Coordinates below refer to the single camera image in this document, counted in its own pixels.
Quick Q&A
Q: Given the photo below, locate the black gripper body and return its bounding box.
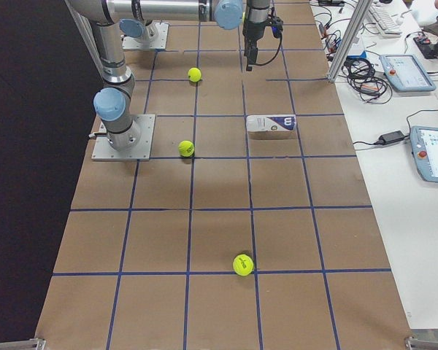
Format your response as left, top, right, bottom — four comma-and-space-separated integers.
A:
242, 22, 266, 56

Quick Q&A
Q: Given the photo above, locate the white blue tennis ball can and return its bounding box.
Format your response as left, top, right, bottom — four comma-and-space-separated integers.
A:
246, 114, 296, 133

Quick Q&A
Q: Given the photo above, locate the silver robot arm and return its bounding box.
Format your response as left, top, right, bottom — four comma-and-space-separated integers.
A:
112, 1, 282, 71
67, 1, 243, 151

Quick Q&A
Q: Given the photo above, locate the tennis ball near base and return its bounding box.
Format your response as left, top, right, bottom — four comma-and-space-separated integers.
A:
178, 140, 195, 158
188, 67, 202, 83

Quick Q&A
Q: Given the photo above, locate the tennis ball front of table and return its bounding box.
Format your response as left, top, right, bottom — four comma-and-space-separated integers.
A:
233, 254, 254, 276

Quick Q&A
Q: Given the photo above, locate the white computer keyboard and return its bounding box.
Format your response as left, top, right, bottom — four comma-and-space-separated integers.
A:
366, 6, 402, 38

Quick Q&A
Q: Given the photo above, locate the far teach pendant tablet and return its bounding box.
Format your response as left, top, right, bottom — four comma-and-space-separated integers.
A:
379, 55, 437, 92

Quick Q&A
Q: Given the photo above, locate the teach pendant tablet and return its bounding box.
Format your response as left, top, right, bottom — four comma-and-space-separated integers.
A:
379, 55, 437, 92
410, 125, 438, 183

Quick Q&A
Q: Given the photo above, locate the black power adapter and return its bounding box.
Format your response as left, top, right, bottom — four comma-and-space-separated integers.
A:
377, 131, 406, 146

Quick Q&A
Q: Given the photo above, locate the near teach pendant tablet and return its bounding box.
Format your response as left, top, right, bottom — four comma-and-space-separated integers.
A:
410, 125, 438, 183

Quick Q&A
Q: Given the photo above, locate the aluminium frame post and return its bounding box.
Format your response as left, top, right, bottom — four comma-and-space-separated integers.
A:
327, 0, 372, 83

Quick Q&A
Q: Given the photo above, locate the coiled black cable bundle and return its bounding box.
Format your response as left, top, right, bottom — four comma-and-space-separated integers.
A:
345, 58, 392, 106

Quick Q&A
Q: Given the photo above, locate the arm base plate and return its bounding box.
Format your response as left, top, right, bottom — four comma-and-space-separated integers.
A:
91, 114, 156, 161
119, 20, 169, 51

